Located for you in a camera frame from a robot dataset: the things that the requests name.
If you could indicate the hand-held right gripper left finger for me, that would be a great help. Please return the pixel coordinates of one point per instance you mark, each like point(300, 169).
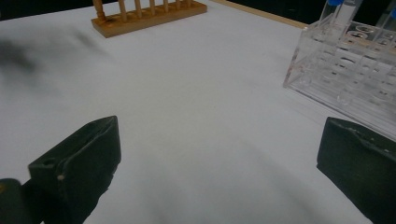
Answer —
point(81, 168)

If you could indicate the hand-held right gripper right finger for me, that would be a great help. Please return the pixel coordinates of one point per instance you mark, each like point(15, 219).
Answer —
point(361, 171)

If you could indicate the clear acrylic test tube rack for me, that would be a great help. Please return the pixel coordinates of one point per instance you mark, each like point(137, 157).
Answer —
point(342, 77)

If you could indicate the blue-capped test tube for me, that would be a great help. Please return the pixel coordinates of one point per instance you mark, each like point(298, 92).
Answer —
point(344, 12)
point(390, 19)

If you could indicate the wooden test tube rack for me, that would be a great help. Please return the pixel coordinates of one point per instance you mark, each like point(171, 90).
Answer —
point(140, 24)

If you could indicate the white table mat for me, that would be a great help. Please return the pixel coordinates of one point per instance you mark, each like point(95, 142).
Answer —
point(202, 109)

